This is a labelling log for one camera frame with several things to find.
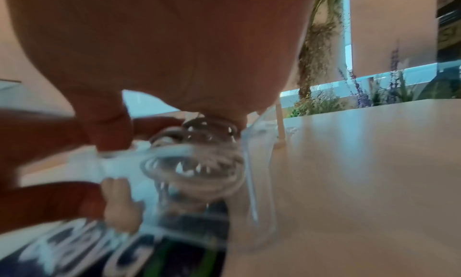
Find person's right hand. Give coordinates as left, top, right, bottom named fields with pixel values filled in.
left=3, top=0, right=318, bottom=153

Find person's left hand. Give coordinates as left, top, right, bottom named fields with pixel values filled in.
left=0, top=110, right=142, bottom=235

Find white charging cable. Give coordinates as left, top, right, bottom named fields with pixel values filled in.
left=140, top=102, right=289, bottom=201

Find round purple sticker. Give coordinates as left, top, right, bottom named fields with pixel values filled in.
left=17, top=202, right=231, bottom=277

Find green potted plants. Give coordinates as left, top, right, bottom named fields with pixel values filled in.
left=284, top=0, right=461, bottom=118

